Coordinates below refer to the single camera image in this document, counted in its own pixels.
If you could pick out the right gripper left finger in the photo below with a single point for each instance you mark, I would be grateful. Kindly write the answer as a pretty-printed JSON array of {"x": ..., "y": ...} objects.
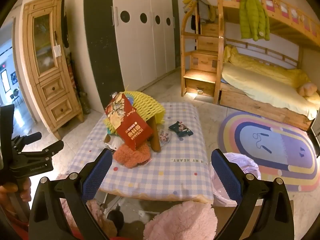
[{"x": 47, "y": 218}]

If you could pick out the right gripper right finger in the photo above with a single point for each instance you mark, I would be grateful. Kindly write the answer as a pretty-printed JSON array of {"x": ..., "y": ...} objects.
[{"x": 275, "y": 219}]

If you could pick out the orange fluffy cloth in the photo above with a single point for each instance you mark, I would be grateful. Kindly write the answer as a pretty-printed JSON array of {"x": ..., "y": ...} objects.
[{"x": 131, "y": 158}]

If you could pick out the red snack bag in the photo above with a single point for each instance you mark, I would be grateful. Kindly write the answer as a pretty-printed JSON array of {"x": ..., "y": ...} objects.
[{"x": 128, "y": 124}]

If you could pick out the dark green snack wrapper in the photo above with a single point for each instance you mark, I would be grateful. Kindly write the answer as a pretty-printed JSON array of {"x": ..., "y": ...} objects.
[{"x": 180, "y": 129}]

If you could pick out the brown wooden block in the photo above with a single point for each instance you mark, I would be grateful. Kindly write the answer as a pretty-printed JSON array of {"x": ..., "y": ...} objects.
[{"x": 154, "y": 139}]

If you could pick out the clear cartoon toy package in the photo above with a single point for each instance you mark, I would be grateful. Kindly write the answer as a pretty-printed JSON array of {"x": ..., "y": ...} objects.
[{"x": 164, "y": 137}]

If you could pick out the person's left hand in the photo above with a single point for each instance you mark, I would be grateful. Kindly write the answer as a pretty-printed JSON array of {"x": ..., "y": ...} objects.
[{"x": 25, "y": 192}]

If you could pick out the rainbow oval rug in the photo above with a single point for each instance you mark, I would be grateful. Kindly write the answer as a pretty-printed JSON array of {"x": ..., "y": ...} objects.
[{"x": 278, "y": 149}]

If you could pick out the pink plush toy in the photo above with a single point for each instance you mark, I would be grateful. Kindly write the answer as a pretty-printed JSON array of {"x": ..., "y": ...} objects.
[{"x": 307, "y": 89}]

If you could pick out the yellow blanket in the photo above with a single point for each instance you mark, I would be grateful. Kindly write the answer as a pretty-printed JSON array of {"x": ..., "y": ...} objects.
[{"x": 292, "y": 77}]

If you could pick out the wooden glass door cabinet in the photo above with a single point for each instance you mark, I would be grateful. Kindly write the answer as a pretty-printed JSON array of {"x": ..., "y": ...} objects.
[{"x": 49, "y": 74}]

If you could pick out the wooden bunk bed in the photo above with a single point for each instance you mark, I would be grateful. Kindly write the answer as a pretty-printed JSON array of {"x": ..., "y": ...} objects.
[{"x": 291, "y": 31}]

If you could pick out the wooden stair drawers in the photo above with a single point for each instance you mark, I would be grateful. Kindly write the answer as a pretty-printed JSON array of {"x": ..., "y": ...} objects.
[{"x": 202, "y": 46}]

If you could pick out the white wardrobe with round holes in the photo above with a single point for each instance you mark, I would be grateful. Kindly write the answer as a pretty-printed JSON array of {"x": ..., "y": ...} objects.
[{"x": 145, "y": 40}]

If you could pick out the green puffer jacket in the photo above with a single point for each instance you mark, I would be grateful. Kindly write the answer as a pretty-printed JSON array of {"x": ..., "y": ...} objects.
[{"x": 254, "y": 21}]

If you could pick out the clothes pile on stairs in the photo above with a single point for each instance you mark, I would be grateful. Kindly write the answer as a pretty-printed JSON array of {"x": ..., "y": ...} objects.
[{"x": 205, "y": 10}]

